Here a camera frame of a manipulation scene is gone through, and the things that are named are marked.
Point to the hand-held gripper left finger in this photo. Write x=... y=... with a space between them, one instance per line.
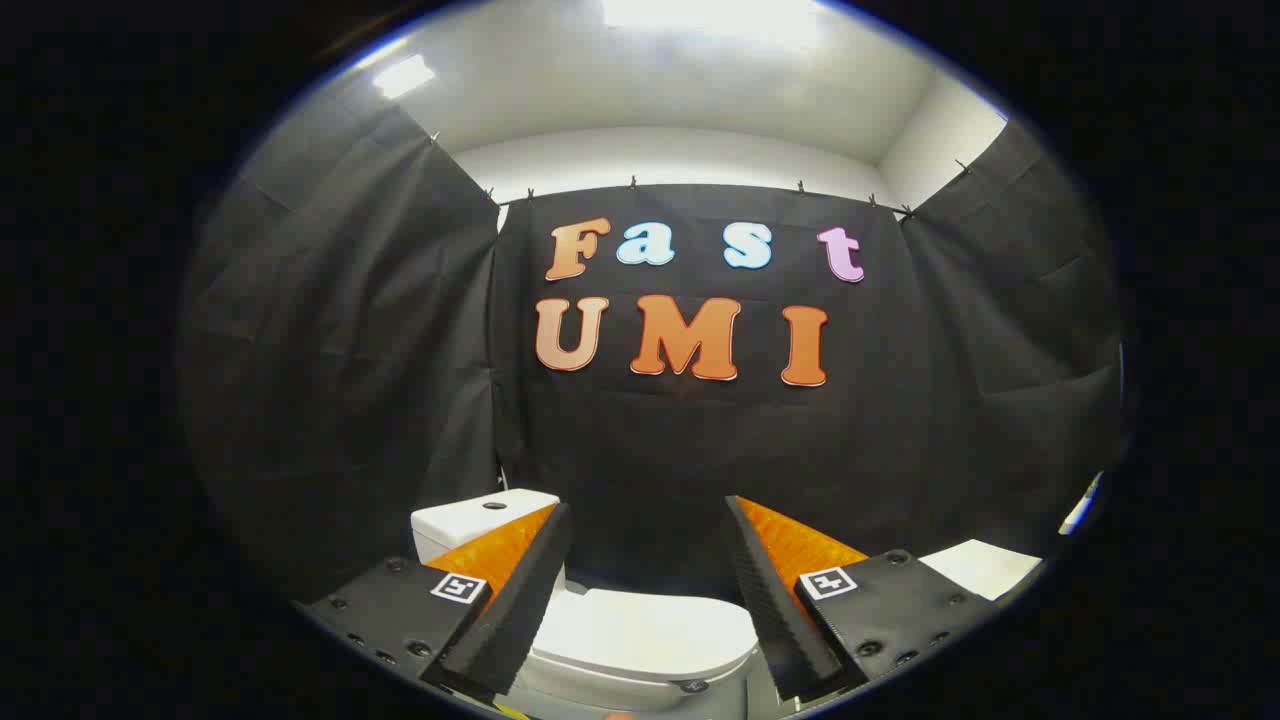
x=520 y=610

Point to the white power adapter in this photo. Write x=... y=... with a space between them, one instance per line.
x=1080 y=505

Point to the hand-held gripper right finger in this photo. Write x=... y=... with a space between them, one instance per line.
x=775 y=620

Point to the ceiling light panel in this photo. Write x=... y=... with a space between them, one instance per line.
x=403 y=76

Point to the white drawer cabinet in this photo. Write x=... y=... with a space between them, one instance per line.
x=980 y=568

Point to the black backdrop cloth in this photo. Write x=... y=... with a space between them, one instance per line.
x=700 y=450

